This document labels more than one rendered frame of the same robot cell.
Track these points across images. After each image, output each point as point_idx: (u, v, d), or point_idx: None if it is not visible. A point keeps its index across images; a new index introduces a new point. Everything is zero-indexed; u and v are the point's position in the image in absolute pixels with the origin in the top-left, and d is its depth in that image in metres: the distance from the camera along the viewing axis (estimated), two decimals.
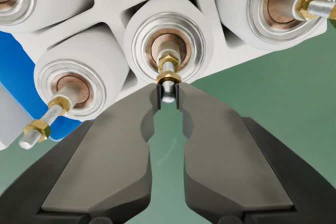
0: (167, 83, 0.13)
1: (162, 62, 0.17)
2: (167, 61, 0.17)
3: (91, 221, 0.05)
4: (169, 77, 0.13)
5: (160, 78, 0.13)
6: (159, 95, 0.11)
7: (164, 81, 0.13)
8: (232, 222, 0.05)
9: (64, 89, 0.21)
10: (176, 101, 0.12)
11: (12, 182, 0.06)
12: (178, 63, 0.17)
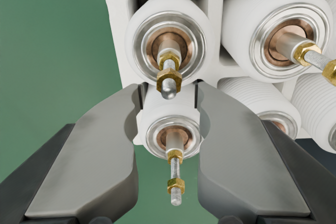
0: (175, 90, 0.14)
1: (176, 62, 0.17)
2: (174, 66, 0.17)
3: (91, 221, 0.05)
4: (177, 90, 0.14)
5: (181, 83, 0.14)
6: (141, 95, 0.11)
7: (176, 84, 0.14)
8: (232, 222, 0.05)
9: None
10: (194, 100, 0.13)
11: None
12: None
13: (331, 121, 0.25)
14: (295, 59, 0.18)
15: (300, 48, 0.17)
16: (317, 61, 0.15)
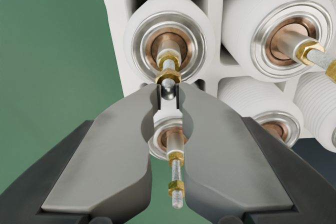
0: (166, 81, 0.13)
1: (162, 60, 0.17)
2: (166, 59, 0.17)
3: (91, 221, 0.05)
4: (168, 75, 0.13)
5: (159, 77, 0.13)
6: (159, 95, 0.11)
7: (164, 79, 0.14)
8: (232, 222, 0.05)
9: None
10: (176, 101, 0.12)
11: (12, 182, 0.06)
12: (178, 60, 0.17)
13: (334, 120, 0.25)
14: (298, 58, 0.17)
15: (302, 46, 0.17)
16: (320, 60, 0.15)
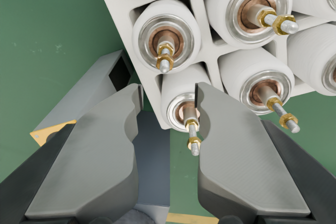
0: None
1: None
2: None
3: (91, 221, 0.05)
4: None
5: None
6: (141, 95, 0.11)
7: None
8: (232, 222, 0.05)
9: None
10: (194, 100, 0.13)
11: None
12: None
13: (192, 88, 0.31)
14: (262, 11, 0.22)
15: (272, 9, 0.22)
16: (276, 16, 0.20)
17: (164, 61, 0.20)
